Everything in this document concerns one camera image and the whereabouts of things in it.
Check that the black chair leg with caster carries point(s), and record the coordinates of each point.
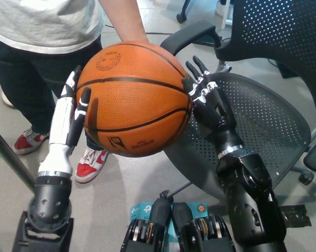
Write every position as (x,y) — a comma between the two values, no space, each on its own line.
(183,14)

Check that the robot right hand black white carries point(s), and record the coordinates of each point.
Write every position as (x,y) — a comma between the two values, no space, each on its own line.
(215,113)

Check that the person's left red white sneaker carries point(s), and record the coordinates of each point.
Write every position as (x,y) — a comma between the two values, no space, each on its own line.
(89,168)

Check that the person's red white sneaker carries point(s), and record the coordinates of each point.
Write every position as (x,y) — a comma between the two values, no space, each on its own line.
(89,168)
(29,141)

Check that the person's right red white sneaker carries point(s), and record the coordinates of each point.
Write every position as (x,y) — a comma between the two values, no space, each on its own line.
(29,141)

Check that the black perforated office chair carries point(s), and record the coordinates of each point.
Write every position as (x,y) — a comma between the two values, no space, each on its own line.
(265,118)

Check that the black metal pole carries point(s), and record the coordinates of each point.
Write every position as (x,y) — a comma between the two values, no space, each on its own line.
(11,157)

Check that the grey t-shirt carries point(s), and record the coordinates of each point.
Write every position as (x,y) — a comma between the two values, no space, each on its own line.
(42,21)

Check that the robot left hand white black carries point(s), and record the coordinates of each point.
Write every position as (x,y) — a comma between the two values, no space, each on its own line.
(61,123)

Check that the white shoe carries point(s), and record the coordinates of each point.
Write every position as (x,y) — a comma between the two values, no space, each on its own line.
(7,101)

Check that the black flat floor device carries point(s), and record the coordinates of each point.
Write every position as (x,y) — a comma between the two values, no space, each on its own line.
(206,40)

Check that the black box on floor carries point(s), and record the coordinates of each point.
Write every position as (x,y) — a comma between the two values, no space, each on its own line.
(286,71)

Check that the black tape patch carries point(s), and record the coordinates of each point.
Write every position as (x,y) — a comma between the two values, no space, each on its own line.
(297,216)

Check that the white furniture leg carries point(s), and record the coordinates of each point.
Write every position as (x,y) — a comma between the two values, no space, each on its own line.
(225,13)

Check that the black trousers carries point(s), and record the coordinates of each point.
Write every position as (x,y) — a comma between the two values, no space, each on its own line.
(24,84)

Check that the orange NBA basketball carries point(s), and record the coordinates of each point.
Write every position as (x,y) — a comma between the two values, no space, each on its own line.
(137,105)

